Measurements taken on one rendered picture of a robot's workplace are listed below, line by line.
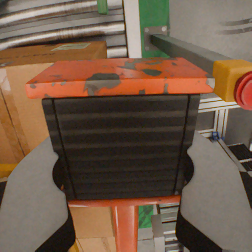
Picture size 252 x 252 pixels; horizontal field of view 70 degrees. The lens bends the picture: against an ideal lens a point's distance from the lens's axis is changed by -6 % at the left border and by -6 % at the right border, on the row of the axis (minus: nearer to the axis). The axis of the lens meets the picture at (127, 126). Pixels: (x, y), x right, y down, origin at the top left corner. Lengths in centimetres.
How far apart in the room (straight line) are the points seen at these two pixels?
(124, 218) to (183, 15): 130
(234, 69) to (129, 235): 31
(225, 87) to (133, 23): 44
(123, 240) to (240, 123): 140
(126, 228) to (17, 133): 38
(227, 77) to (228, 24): 113
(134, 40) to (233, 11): 92
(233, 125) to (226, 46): 55
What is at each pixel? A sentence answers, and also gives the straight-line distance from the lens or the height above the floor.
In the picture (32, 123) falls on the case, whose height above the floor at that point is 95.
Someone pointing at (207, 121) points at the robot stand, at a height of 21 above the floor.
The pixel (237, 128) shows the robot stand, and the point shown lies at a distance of 154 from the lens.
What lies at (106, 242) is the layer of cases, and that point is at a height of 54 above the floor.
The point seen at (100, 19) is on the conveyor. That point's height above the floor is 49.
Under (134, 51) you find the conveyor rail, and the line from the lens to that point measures 73.
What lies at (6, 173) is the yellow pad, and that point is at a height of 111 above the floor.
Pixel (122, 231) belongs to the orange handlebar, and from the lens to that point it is 18.
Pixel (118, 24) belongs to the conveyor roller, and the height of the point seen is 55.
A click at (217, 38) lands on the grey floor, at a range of 148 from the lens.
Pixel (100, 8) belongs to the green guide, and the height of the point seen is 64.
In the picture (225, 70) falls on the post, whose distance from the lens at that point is 39.
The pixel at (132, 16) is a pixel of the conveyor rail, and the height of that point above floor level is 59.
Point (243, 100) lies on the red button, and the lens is 37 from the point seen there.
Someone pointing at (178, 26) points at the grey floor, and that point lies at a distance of 137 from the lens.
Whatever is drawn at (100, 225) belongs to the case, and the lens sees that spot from 70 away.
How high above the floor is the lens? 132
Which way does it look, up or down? 60 degrees down
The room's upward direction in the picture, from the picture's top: 176 degrees clockwise
